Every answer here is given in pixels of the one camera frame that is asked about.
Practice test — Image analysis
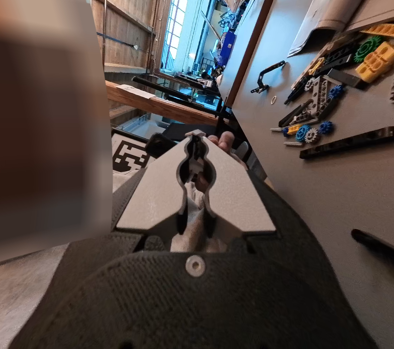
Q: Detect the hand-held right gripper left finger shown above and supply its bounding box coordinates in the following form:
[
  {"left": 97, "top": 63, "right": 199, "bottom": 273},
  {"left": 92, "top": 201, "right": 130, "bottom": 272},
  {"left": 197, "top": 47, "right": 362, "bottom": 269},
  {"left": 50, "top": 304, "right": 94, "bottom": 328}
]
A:
[{"left": 115, "top": 134, "right": 199, "bottom": 236}]

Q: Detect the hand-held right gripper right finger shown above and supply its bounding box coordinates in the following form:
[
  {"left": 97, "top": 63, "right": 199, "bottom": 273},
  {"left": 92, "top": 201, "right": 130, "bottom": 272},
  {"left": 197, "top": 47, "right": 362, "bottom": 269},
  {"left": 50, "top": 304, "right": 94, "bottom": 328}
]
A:
[{"left": 197, "top": 136, "right": 276, "bottom": 243}]

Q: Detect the pile of lego pieces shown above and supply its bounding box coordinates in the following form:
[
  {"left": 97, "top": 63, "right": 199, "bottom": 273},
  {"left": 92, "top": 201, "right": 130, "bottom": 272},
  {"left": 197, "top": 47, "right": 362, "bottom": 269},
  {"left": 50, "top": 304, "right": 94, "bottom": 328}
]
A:
[{"left": 270, "top": 23, "right": 394, "bottom": 148}]

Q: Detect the black bent lego assembly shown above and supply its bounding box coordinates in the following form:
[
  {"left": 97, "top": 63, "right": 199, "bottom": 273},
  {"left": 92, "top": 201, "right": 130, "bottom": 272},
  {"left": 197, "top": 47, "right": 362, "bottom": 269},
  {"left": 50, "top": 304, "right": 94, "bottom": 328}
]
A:
[{"left": 250, "top": 61, "right": 286, "bottom": 94}]

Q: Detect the long black lego beam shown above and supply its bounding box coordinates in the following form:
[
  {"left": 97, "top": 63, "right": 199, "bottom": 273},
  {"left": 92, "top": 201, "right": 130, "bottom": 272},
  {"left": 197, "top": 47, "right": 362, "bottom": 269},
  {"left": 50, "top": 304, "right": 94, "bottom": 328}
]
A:
[{"left": 299, "top": 127, "right": 394, "bottom": 159}]

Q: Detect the black lego rod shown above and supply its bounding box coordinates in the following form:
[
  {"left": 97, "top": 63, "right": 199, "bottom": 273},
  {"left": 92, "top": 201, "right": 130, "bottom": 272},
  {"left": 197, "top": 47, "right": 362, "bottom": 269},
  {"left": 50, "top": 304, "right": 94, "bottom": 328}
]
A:
[{"left": 351, "top": 228, "right": 394, "bottom": 263}]

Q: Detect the person's left hand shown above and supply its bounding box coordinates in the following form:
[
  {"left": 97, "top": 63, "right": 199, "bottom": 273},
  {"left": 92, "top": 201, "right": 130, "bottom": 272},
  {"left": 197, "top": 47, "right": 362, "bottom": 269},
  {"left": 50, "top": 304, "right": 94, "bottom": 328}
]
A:
[{"left": 207, "top": 131, "right": 237, "bottom": 154}]

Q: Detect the wooden beam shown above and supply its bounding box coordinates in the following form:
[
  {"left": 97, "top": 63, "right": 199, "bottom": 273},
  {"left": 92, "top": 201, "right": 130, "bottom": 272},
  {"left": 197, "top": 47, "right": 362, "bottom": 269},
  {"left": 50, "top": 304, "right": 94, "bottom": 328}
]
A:
[{"left": 105, "top": 80, "right": 223, "bottom": 126}]

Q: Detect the grey sweatshirt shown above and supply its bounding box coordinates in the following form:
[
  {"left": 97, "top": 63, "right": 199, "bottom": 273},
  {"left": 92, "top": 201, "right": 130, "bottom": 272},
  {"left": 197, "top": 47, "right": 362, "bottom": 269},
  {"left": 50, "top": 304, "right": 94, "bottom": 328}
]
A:
[{"left": 0, "top": 169, "right": 230, "bottom": 349}]

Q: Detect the blue box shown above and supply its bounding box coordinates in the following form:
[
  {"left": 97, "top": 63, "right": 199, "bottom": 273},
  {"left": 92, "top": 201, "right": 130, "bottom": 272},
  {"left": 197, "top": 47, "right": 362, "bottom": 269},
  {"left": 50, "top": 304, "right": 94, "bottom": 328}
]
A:
[{"left": 219, "top": 31, "right": 237, "bottom": 65}]

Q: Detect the large window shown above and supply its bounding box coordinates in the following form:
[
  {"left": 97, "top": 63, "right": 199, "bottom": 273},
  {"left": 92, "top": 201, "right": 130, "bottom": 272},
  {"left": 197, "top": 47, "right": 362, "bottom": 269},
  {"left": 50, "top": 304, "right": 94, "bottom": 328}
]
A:
[{"left": 160, "top": 0, "right": 198, "bottom": 71}]

